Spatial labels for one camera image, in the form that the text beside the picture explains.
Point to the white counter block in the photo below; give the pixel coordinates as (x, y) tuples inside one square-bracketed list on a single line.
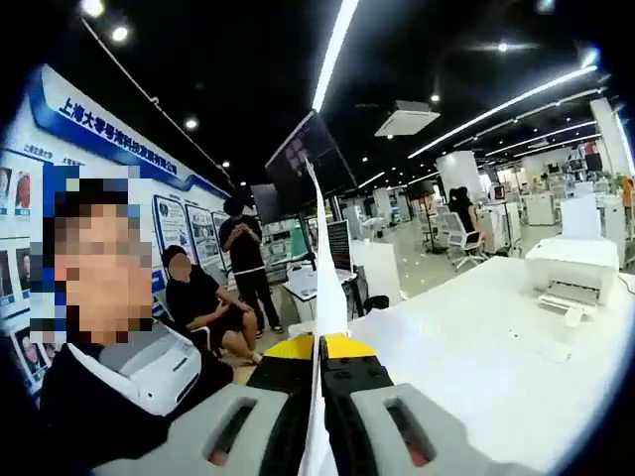
[(374, 270)]

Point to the small dark screen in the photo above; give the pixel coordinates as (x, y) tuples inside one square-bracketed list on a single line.
[(268, 203)]

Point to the white office chair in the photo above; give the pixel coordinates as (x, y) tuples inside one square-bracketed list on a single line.
[(471, 243)]

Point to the ceiling air vent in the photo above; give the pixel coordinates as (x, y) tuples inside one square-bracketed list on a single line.
[(407, 119)]

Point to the blue framed wall poster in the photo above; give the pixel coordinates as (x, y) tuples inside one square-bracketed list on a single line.
[(99, 129)]

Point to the orange standing object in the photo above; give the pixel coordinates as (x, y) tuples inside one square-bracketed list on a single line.
[(629, 193)]

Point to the white side desk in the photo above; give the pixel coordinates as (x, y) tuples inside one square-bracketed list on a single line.
[(300, 292)]

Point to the black sign board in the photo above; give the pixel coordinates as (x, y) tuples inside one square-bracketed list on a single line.
[(340, 245)]

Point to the white worn device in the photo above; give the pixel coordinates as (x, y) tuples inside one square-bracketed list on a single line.
[(159, 367)]

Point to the printer feed paper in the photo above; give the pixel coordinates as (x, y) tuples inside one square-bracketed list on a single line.
[(580, 218)]

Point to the large black monitor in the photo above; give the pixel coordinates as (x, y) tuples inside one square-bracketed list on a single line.
[(317, 149)]

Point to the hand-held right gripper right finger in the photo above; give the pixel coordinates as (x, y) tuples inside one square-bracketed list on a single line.
[(357, 377)]

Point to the white printer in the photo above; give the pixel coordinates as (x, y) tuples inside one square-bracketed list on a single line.
[(570, 268)]

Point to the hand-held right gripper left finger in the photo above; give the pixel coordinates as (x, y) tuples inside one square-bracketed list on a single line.
[(278, 377)]

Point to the stack of white printing papers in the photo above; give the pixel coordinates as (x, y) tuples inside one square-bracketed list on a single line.
[(330, 297)]

